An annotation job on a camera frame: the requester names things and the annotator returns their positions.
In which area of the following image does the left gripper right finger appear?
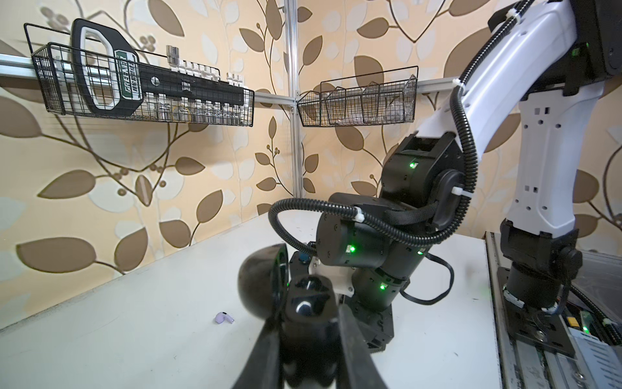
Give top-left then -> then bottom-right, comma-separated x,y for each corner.
337,305 -> 387,388

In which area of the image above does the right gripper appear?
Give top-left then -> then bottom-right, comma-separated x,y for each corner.
289,251 -> 395,353

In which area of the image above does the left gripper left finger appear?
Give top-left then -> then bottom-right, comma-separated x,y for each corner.
233,319 -> 283,389

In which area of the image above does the black round earbud case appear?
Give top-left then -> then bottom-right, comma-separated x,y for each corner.
237,244 -> 340,388

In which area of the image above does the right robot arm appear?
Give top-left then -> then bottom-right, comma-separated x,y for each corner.
297,1 -> 621,255

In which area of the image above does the purple earbud upper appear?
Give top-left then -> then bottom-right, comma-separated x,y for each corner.
214,311 -> 234,324

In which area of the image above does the black wire basket right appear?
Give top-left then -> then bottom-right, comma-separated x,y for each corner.
296,66 -> 419,127

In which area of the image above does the black wire basket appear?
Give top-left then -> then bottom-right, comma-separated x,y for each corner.
31,19 -> 255,126
296,66 -> 419,127

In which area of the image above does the black wire basket back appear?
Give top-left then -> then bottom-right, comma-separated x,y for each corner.
31,19 -> 255,126

